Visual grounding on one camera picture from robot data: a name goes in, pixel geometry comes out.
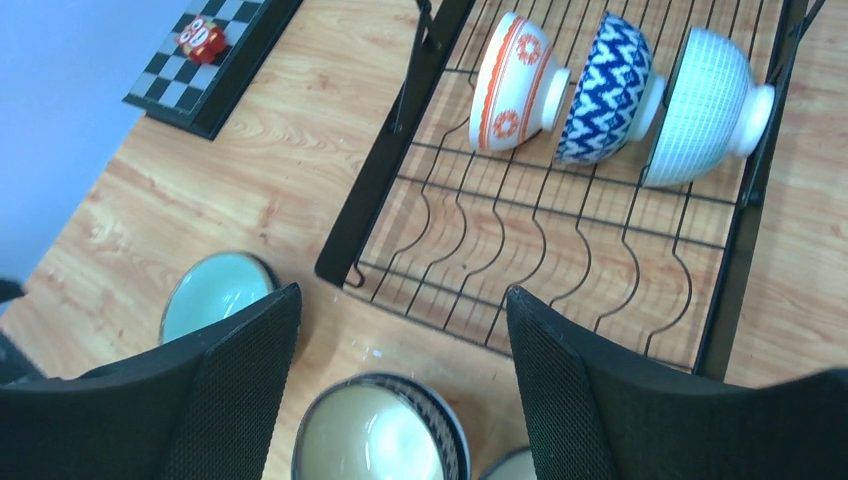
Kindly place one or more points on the white blue striped bowl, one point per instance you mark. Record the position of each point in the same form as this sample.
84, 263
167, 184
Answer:
465, 462

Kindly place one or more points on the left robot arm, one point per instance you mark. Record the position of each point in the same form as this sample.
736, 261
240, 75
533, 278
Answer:
16, 367

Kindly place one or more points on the teal dashed pattern bowl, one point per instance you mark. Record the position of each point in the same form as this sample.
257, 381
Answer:
716, 110

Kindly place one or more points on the black beige right bowl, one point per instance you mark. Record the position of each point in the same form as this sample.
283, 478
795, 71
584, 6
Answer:
515, 465

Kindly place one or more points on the black white chessboard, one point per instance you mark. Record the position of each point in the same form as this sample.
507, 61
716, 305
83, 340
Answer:
200, 98

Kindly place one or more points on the red owl toy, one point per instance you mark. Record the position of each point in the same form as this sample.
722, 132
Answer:
201, 40

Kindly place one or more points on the orange floral pattern bowl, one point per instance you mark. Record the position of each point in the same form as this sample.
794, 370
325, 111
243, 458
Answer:
521, 87

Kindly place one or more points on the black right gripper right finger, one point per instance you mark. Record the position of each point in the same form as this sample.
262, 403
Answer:
596, 410

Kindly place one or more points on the beige interior bowl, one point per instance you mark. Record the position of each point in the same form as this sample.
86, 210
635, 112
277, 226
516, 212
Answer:
377, 425

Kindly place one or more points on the orange geometric pattern bowl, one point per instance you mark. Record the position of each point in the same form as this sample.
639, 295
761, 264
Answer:
616, 98

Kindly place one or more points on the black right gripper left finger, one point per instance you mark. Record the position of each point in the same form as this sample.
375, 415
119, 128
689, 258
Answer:
203, 406

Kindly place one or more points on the black wire dish rack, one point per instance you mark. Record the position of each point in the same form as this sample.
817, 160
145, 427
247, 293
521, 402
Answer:
437, 233

